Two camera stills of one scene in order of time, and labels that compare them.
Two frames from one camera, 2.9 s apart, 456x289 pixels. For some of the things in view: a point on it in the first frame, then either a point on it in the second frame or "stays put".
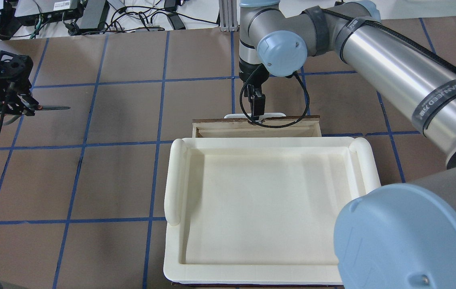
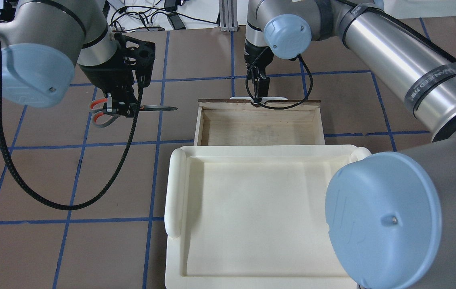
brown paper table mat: x=71 y=196 stays put
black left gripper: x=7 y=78 -> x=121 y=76
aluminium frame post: x=228 y=15 stays put
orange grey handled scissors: x=25 y=107 -> x=101 y=119
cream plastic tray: x=260 y=210 stays put
